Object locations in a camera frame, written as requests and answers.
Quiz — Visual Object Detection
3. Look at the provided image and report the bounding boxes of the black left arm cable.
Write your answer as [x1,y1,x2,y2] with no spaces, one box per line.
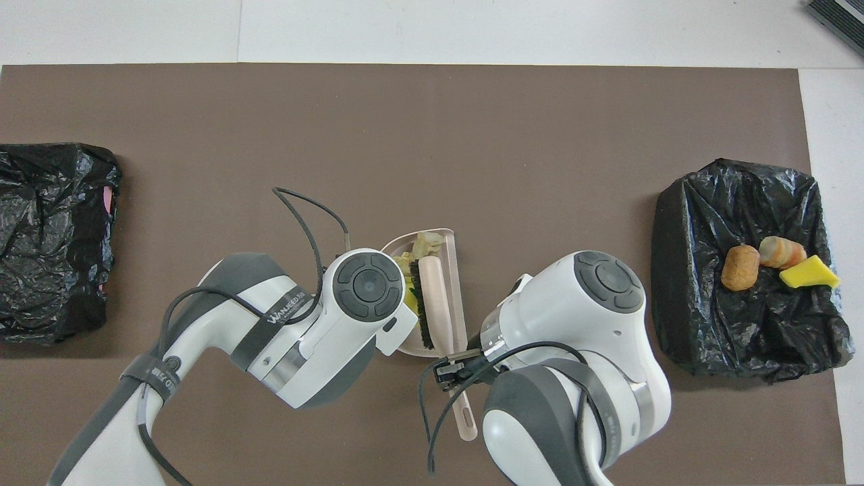
[135,187,352,486]

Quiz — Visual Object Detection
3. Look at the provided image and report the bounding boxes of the dark grey ribbed device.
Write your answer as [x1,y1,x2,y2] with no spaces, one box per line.
[805,0,864,58]

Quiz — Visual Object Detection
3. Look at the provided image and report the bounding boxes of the beige orange foam lump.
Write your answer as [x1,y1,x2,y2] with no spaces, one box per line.
[759,236,808,271]

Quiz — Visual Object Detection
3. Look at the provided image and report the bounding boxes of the brown table mat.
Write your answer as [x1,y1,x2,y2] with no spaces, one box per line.
[0,63,848,486]

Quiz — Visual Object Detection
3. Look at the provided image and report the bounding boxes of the small yellow green sponge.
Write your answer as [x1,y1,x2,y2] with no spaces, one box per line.
[778,254,841,290]

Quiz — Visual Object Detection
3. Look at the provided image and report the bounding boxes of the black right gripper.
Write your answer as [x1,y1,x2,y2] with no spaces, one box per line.
[433,348,504,392]

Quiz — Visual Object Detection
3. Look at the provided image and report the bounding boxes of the black bagged trash bin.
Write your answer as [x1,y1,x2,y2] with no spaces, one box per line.
[650,158,855,384]

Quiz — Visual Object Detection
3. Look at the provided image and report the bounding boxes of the brown bread-like lump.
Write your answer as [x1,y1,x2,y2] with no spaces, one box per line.
[721,244,761,292]

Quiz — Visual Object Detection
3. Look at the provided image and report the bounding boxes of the black bagged bin pink patch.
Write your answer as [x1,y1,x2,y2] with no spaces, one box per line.
[0,142,124,346]

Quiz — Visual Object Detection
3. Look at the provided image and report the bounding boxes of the beige brush black bristles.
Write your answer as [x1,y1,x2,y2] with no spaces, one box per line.
[408,255,479,443]

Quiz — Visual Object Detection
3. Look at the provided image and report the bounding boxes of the beige plastic dustpan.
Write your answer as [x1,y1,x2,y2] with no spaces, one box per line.
[380,228,468,358]

